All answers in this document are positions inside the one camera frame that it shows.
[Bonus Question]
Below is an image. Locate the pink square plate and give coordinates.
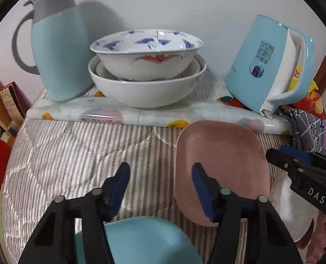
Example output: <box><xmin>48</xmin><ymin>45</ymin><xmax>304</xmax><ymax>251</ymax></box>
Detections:
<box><xmin>174</xmin><ymin>120</ymin><xmax>270</xmax><ymax>227</ymax></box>

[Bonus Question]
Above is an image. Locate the light blue square plate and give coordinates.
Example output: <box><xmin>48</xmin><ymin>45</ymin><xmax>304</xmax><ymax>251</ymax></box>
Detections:
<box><xmin>74</xmin><ymin>216</ymin><xmax>204</xmax><ymax>264</ymax></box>

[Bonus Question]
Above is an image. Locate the grey checked cloth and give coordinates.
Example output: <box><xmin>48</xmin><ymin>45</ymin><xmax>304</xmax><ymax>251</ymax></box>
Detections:
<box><xmin>276</xmin><ymin>107</ymin><xmax>326</xmax><ymax>155</ymax></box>

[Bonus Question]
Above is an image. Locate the white small bowl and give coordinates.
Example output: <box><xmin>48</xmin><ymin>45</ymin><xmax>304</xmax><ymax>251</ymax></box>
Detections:
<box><xmin>269</xmin><ymin>171</ymin><xmax>317</xmax><ymax>242</ymax></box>

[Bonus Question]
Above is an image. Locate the red chips bag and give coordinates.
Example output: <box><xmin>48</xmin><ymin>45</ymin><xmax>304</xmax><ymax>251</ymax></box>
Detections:
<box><xmin>293</xmin><ymin>90</ymin><xmax>326</xmax><ymax>119</ymax></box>

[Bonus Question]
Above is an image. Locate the yellow chips bag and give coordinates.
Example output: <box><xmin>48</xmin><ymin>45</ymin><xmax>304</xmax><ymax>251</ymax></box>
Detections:
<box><xmin>287</xmin><ymin>64</ymin><xmax>319</xmax><ymax>93</ymax></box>

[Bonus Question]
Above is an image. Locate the light blue electric kettle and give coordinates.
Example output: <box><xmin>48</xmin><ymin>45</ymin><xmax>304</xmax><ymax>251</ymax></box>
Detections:
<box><xmin>227</xmin><ymin>15</ymin><xmax>315</xmax><ymax>117</ymax></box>

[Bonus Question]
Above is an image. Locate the fruit patterned covered board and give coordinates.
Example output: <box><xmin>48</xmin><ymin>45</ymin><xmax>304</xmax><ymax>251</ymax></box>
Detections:
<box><xmin>26</xmin><ymin>72</ymin><xmax>292</xmax><ymax>135</ymax></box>

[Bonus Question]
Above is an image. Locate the middle white bowl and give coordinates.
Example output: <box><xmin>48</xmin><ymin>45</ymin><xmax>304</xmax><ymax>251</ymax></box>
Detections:
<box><xmin>94</xmin><ymin>54</ymin><xmax>207</xmax><ymax>82</ymax></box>

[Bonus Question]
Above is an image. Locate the brown patterned box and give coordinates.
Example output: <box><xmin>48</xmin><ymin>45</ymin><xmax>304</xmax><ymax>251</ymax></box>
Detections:
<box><xmin>0</xmin><ymin>82</ymin><xmax>31</xmax><ymax>127</ymax></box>

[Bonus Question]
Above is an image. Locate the large white porcelain bowl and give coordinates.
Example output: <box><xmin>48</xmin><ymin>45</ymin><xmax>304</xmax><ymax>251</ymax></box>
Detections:
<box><xmin>88</xmin><ymin>57</ymin><xmax>206</xmax><ymax>108</ymax></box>

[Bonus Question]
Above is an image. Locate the blue patterned porcelain bowl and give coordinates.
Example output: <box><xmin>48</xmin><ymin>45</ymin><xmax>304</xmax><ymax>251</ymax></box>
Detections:
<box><xmin>90</xmin><ymin>29</ymin><xmax>203</xmax><ymax>82</ymax></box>

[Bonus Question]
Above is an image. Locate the light blue thermos jug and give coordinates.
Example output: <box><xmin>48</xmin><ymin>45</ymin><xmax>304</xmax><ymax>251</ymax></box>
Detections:
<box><xmin>11</xmin><ymin>0</ymin><xmax>93</xmax><ymax>102</ymax></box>

